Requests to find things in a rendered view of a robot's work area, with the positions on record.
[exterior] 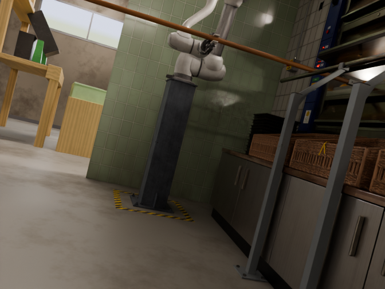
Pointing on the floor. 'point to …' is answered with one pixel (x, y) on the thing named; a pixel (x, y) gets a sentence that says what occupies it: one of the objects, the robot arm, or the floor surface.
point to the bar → (315, 262)
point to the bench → (300, 224)
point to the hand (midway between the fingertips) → (215, 39)
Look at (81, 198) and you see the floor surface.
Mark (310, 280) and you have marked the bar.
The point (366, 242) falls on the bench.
